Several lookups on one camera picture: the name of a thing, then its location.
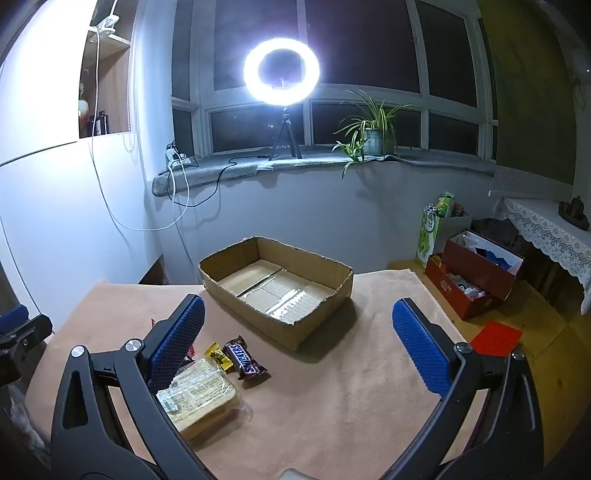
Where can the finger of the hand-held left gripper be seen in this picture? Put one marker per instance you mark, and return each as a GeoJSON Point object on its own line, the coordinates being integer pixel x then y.
{"type": "Point", "coordinates": [13, 316]}
{"type": "Point", "coordinates": [27, 334]}

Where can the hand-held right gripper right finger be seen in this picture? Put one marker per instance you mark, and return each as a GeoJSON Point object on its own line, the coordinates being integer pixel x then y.
{"type": "Point", "coordinates": [420, 350]}

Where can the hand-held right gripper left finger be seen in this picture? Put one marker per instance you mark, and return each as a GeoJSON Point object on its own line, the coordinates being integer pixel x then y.
{"type": "Point", "coordinates": [178, 344]}

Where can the clear red-trimmed snack packet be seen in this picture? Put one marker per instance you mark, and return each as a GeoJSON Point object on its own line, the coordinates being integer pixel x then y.
{"type": "Point", "coordinates": [190, 353]}

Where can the yellow candy packet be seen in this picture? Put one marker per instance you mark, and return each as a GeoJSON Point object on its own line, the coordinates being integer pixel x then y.
{"type": "Point", "coordinates": [219, 356]}

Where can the sliced bread packet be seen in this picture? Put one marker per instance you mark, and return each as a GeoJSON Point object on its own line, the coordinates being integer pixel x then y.
{"type": "Point", "coordinates": [207, 392]}

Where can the brown chocolate bar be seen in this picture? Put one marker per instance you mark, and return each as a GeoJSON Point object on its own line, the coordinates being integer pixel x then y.
{"type": "Point", "coordinates": [244, 360]}

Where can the red floor mat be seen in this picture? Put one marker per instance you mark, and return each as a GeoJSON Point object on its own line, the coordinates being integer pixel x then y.
{"type": "Point", "coordinates": [496, 339]}

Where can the beige table blanket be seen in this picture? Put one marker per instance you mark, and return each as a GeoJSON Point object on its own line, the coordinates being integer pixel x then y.
{"type": "Point", "coordinates": [346, 392]}

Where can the red cardboard box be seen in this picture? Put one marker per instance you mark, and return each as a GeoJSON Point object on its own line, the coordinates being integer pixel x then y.
{"type": "Point", "coordinates": [475, 272]}

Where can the green gift bag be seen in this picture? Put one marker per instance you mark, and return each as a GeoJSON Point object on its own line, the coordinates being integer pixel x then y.
{"type": "Point", "coordinates": [427, 240]}

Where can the grey windowsill cloth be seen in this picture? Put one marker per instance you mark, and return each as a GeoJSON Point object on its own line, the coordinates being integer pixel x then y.
{"type": "Point", "coordinates": [207, 175]}

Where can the white lace tablecloth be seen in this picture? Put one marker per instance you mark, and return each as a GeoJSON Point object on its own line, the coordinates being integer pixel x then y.
{"type": "Point", "coordinates": [545, 230]}

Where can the white power strip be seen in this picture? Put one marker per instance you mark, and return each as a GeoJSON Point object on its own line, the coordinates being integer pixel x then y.
{"type": "Point", "coordinates": [178, 157]}

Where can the dark ornament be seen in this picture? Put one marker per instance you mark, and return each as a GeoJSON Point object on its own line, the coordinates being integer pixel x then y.
{"type": "Point", "coordinates": [572, 211]}

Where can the black bottle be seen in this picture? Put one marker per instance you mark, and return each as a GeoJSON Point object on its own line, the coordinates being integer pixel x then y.
{"type": "Point", "coordinates": [101, 123]}

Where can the red figurine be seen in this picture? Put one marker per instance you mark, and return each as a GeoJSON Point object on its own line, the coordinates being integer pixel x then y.
{"type": "Point", "coordinates": [83, 113]}

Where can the potted spider plant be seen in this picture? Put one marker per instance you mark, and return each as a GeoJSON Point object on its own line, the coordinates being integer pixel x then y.
{"type": "Point", "coordinates": [376, 138]}

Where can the white framed window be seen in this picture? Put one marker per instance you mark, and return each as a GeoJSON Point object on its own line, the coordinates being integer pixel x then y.
{"type": "Point", "coordinates": [369, 46]}

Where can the white clip lamp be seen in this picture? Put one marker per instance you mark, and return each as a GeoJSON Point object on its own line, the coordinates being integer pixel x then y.
{"type": "Point", "coordinates": [104, 21]}

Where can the wooden wall shelf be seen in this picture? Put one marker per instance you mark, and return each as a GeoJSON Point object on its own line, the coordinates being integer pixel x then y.
{"type": "Point", "coordinates": [115, 83]}

